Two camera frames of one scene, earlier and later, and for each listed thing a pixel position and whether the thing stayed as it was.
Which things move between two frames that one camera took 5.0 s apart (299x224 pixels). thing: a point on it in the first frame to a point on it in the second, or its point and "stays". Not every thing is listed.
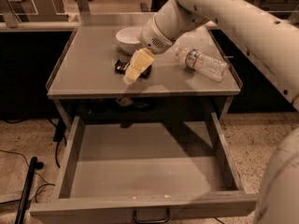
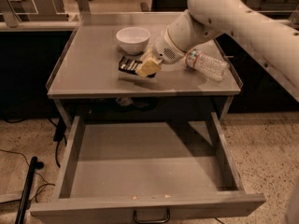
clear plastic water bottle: (195, 60) stays
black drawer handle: (151, 221) stays
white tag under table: (124, 101) stays
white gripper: (154, 38) to (164, 49)
